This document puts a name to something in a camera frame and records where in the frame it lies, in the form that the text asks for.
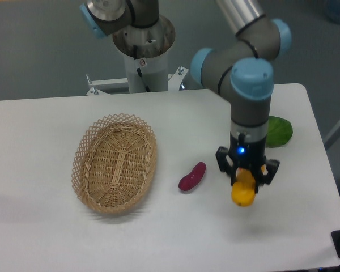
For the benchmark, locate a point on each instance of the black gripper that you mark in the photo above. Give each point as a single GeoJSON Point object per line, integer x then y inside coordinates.
{"type": "Point", "coordinates": [250, 156]}

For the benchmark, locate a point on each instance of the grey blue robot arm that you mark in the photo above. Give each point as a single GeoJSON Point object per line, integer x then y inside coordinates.
{"type": "Point", "coordinates": [242, 74]}

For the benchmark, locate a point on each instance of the green lettuce leaf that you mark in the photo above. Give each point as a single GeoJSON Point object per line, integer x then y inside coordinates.
{"type": "Point", "coordinates": [279, 132]}

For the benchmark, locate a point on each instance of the purple sweet potato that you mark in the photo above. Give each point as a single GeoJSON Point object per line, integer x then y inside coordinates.
{"type": "Point", "coordinates": [193, 178]}

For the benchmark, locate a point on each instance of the woven wicker basket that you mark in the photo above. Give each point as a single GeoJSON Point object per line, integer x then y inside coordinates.
{"type": "Point", "coordinates": [114, 163]}

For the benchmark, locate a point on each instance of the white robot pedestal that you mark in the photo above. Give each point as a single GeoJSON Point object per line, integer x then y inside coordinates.
{"type": "Point", "coordinates": [142, 75]}

